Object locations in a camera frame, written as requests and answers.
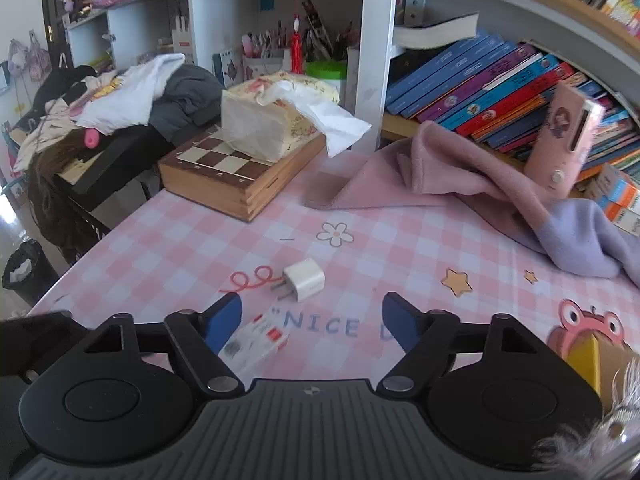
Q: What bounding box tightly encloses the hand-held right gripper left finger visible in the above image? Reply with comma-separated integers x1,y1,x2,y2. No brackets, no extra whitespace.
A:
80,292,247,398

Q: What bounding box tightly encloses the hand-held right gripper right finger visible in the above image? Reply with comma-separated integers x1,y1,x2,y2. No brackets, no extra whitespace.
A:
376,291,546,396

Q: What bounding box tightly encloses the white red-labelled packet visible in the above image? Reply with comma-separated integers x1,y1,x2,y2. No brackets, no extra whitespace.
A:
220,310,291,376

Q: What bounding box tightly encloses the white charger plug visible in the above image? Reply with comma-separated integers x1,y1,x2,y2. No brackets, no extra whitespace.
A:
270,258,327,304

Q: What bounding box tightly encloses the yellow-edged cardboard box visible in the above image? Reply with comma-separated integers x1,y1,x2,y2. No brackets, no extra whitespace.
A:
565,337,640,411

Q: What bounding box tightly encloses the black trash bin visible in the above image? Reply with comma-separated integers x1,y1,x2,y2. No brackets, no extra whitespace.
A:
1,239,60,307

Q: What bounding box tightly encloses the wooden chess box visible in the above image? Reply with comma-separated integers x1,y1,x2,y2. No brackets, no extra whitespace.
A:
157,125,328,223

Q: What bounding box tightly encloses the pink and purple cloth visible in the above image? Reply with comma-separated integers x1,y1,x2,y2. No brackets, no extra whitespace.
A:
305,120,640,291

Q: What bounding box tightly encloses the dark brown hair bundle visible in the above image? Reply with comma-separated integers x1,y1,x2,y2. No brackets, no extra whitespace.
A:
27,130,101,261

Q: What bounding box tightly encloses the yellow tissue pack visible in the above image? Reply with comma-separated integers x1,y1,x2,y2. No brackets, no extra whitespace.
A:
221,72,373,163

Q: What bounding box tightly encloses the pink white garment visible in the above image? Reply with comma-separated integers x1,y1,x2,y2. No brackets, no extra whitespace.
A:
12,95,101,171

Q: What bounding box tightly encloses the fluffy grey sleeve cuff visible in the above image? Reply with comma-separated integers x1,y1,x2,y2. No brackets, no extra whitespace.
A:
532,360,640,480

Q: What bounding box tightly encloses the grey garment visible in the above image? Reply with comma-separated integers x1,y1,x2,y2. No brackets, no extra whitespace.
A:
147,63,226,143

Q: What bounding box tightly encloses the pink cylinder dispenser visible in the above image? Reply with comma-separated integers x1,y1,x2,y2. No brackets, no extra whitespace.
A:
524,81,607,198

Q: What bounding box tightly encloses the row of colourful slim books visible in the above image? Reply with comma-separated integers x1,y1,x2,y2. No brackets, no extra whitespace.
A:
384,30,640,181

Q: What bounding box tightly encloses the white shirt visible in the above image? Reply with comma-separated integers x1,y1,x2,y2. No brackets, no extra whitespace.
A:
75,52,187,136

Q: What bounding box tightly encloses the orange blue white box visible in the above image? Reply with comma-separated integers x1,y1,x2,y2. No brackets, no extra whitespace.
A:
582,162,640,226
607,205,640,239

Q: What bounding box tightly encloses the green-lidded jar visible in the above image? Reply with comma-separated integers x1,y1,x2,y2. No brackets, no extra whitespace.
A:
305,60,348,106

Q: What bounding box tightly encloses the white bookshelf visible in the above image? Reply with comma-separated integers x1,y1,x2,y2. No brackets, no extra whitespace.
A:
355,0,640,141

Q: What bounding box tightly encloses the white cup of pens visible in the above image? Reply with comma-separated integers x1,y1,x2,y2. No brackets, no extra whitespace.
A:
241,30,286,81

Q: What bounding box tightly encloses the black garment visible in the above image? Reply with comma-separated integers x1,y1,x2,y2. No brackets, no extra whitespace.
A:
35,65,121,111

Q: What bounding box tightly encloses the red tassel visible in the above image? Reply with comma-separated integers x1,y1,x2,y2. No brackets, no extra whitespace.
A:
290,14,307,75

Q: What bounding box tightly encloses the pink backpack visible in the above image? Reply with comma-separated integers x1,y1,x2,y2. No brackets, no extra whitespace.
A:
7,32,51,83

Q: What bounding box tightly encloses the thick white-paged book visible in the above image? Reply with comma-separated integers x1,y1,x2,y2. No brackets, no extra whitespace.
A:
392,12,481,51

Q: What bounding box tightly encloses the white side shelf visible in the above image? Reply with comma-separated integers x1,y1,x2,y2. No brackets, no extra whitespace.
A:
65,0,366,111

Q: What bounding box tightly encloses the red curly string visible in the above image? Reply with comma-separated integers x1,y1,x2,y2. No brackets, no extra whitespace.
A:
222,267,281,293

